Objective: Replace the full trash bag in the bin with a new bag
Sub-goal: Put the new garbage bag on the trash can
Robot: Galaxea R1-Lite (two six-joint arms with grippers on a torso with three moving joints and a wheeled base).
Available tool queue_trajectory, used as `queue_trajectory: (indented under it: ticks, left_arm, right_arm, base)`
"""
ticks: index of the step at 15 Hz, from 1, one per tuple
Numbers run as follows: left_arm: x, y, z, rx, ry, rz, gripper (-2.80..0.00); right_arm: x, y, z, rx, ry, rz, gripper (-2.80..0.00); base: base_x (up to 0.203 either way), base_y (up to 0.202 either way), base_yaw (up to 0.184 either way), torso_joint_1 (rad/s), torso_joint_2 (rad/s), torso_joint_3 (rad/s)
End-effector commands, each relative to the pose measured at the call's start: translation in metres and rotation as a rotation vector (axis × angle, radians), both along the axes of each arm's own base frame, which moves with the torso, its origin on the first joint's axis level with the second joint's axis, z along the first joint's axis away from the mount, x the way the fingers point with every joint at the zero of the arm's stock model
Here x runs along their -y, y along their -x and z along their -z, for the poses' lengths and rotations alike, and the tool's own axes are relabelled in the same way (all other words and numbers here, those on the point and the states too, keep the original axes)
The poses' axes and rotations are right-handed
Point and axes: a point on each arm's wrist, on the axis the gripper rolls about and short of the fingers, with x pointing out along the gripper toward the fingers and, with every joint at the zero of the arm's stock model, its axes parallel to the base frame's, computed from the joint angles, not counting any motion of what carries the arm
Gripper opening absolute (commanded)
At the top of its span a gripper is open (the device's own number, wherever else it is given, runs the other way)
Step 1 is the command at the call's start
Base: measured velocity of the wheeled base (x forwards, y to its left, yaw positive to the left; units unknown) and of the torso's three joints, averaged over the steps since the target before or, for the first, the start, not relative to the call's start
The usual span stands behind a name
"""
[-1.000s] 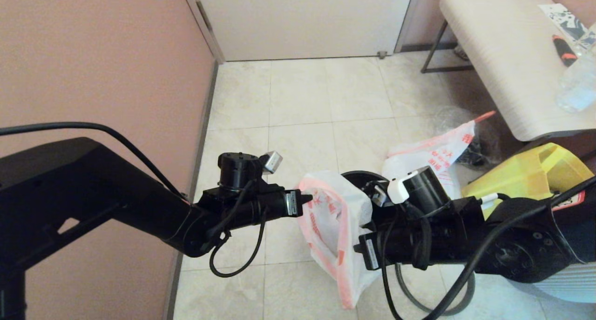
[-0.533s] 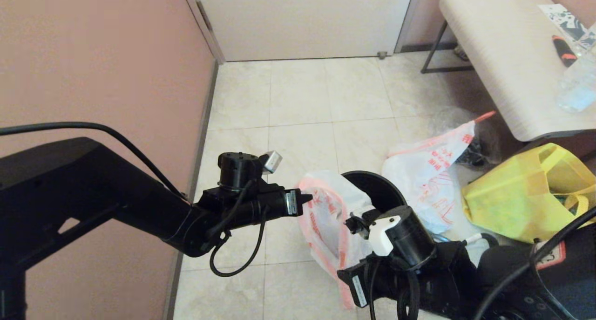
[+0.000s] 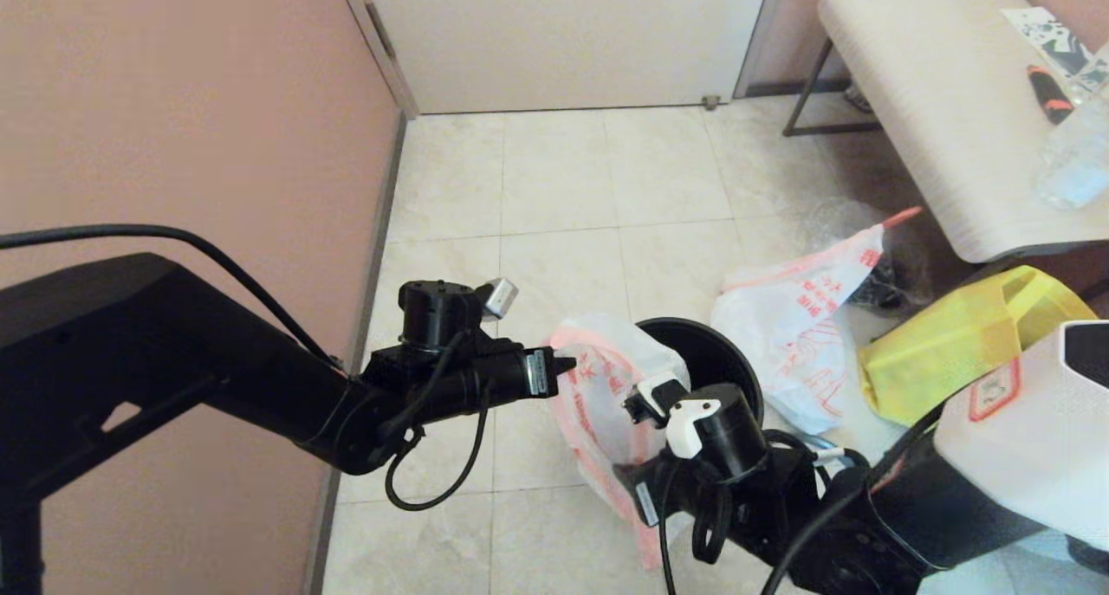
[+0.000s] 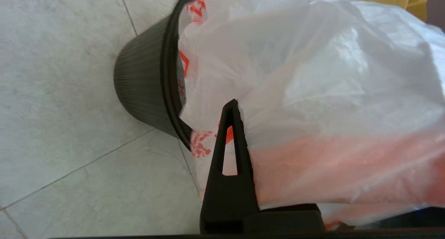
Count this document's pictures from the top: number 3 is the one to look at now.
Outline beige bench metal legs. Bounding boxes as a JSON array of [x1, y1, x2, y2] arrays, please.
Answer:
[[784, 0, 1109, 265]]

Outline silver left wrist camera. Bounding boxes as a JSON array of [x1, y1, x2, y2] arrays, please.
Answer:
[[478, 276, 519, 320]]

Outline white trash bag red cartoon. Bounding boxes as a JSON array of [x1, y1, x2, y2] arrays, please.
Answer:
[[548, 312, 694, 572]]

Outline white plastic bag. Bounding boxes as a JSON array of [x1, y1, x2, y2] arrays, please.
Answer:
[[710, 207, 924, 436]]

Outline black white printed leaflet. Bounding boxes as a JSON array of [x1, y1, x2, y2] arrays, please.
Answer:
[[998, 9, 1106, 87]]

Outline large clear plastic bottle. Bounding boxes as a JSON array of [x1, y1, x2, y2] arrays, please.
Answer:
[[1031, 45, 1109, 211]]

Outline yellow fabric tote bag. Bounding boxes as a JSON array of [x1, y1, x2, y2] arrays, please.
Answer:
[[858, 266, 1099, 427]]

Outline white door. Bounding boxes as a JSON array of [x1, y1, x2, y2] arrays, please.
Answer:
[[358, 0, 772, 116]]

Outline grey wall baseboard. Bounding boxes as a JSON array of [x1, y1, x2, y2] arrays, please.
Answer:
[[303, 114, 408, 595]]

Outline black trash bin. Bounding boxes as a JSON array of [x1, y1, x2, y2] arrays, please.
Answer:
[[635, 316, 765, 427]]

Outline black orange utility knife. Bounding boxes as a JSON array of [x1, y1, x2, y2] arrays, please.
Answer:
[[1028, 65, 1075, 126]]

